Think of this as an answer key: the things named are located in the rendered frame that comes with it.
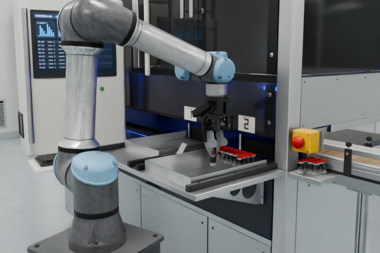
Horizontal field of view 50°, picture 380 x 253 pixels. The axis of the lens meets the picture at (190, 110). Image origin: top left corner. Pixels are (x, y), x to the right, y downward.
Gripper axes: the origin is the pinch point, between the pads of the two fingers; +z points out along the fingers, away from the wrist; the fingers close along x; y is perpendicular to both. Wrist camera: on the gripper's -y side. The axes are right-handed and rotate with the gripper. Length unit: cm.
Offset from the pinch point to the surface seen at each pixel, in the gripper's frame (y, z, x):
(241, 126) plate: -1.3, -6.8, 15.8
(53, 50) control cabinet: -81, -36, -27
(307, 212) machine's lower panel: 20.4, 24.4, 30.0
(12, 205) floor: -245, 94, -9
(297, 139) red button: 27.1, -6.9, 12.8
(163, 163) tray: -10.9, 4.8, -13.7
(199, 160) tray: -8.2, 5.6, 1.0
